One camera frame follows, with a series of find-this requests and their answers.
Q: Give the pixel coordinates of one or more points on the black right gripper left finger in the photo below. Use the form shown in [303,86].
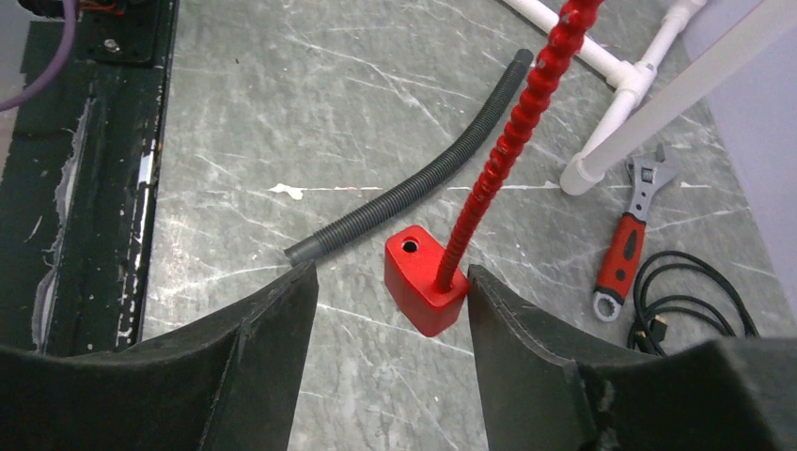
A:
[227,381]

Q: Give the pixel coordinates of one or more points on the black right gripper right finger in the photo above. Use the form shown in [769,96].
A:
[546,385]

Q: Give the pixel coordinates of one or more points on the red handled adjustable wrench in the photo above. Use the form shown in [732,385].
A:
[621,260]

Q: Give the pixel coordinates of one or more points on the black mounting rail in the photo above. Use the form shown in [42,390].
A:
[79,180]

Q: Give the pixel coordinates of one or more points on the white pvc pipe frame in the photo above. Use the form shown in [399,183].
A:
[629,120]

